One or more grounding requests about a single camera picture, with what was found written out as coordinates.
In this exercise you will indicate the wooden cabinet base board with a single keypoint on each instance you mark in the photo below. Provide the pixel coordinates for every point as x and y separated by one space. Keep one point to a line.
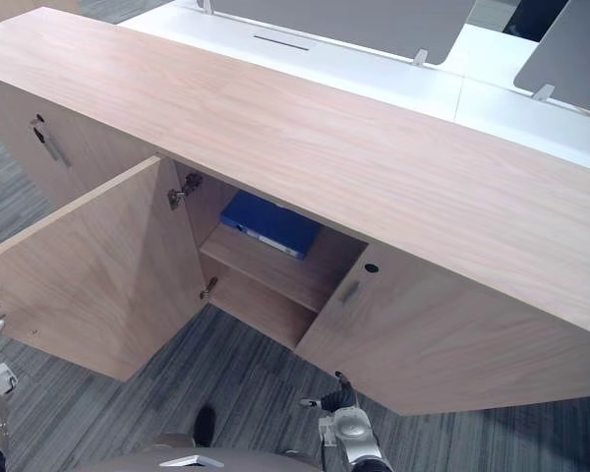
265 314

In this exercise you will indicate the dark robot left foot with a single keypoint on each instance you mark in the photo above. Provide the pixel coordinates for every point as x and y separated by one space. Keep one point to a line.
205 425

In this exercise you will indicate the white desk top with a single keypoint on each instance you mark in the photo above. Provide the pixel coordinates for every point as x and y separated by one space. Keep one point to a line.
496 98
349 69

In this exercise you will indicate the silver partition bracket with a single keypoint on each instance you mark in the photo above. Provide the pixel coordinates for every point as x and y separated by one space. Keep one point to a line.
205 6
421 58
543 92

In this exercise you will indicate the metal door hinge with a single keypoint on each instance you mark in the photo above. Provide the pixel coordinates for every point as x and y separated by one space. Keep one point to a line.
177 196
209 287

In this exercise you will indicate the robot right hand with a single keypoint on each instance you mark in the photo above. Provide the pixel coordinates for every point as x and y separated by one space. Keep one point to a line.
339 400

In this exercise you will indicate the wooden cabinet shelf board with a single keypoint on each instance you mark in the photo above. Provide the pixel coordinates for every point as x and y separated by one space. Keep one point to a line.
275 275

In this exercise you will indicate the grey desk partition screen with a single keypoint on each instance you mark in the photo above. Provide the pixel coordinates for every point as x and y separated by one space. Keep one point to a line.
349 24
570 59

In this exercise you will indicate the blue folder with white label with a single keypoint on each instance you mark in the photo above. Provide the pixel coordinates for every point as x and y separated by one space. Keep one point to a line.
270 218

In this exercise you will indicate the long wooden office cabinet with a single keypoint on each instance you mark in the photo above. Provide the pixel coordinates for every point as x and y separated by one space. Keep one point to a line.
324 147

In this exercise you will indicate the wooden cabinet door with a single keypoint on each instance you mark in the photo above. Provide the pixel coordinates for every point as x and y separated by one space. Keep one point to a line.
447 344
93 147
88 275

